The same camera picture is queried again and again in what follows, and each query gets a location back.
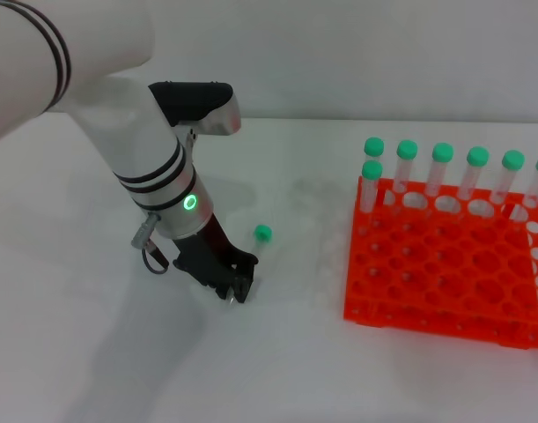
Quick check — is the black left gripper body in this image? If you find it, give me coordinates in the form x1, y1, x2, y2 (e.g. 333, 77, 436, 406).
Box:
171, 215, 259, 295

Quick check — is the orange test tube rack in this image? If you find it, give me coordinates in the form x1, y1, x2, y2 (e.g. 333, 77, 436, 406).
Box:
342, 175, 538, 352

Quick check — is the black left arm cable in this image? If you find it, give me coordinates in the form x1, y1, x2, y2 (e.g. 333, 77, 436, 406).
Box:
142, 242, 171, 278

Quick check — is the silver left arm cable plug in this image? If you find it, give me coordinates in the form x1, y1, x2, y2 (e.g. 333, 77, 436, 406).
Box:
130, 211, 162, 249

